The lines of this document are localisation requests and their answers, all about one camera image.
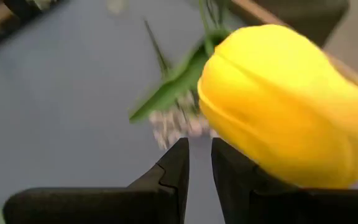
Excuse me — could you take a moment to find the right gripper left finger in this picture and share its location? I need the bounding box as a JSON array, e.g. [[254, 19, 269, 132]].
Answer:
[[3, 138, 190, 224]]

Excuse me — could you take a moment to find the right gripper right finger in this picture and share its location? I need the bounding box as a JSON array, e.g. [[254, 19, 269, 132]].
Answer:
[[211, 138, 358, 224]]

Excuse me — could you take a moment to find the yellow artificial tulip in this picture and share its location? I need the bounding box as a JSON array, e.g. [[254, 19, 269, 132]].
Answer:
[[129, 24, 358, 189]]

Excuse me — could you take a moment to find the grey table mat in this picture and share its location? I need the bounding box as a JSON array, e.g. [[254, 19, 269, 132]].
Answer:
[[0, 0, 248, 224]]

